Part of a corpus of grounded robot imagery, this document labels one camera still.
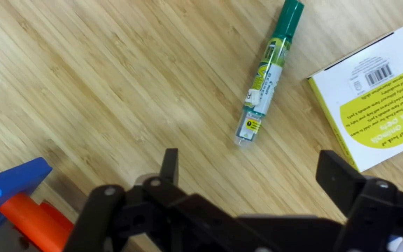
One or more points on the yellow white small book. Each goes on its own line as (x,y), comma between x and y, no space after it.
(361,97)

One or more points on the green marker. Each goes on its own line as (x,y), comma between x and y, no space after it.
(268,74)

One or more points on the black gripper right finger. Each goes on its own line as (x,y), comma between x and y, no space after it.
(373,206)

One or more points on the blue wooden toy toolbox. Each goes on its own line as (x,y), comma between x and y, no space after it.
(39,223)

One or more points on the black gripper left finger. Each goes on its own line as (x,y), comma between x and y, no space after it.
(172,220)

